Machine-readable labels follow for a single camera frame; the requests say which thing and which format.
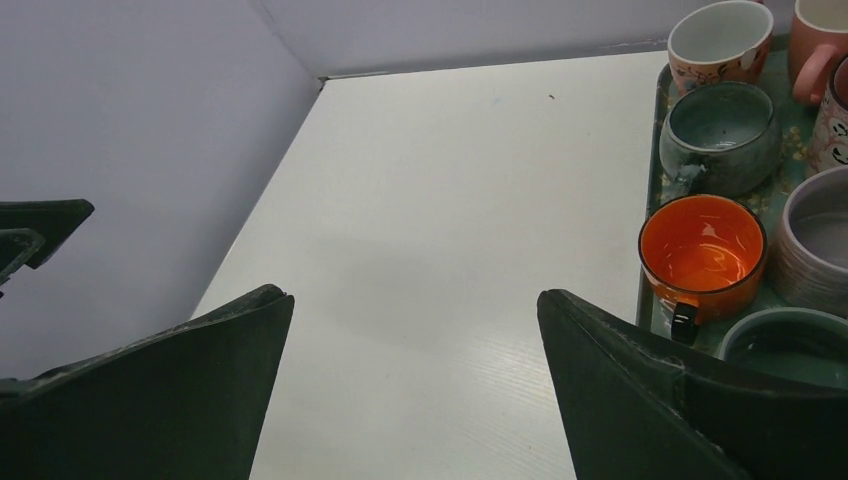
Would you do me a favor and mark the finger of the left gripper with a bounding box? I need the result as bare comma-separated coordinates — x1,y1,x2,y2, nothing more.
1,199,95,269
1,228,45,285

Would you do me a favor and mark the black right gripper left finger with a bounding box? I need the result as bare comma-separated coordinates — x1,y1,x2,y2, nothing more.
1,284,295,479

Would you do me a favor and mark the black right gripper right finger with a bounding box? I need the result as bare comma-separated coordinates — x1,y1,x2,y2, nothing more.
537,290,847,479

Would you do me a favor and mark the orange mug black handle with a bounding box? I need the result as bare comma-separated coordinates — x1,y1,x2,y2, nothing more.
637,194,768,345

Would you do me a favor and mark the sage green mug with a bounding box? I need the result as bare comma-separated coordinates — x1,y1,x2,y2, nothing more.
715,307,847,390

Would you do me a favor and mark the mauve ribbed mug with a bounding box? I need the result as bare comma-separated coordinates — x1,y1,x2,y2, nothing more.
766,166,847,318

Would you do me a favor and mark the grey-blue glazed mug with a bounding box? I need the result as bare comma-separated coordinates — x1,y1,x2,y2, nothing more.
658,82,782,200

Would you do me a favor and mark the pink ghost pattern mug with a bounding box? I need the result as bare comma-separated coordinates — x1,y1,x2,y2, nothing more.
805,55,847,177

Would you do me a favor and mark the terracotta pink mug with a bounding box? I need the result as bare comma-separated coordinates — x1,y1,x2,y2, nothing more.
667,1,774,95

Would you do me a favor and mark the salmon pink mug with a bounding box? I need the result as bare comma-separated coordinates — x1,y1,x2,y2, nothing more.
787,0,847,106

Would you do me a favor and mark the teal floral tray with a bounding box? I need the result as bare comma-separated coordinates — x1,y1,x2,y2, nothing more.
646,34,817,355

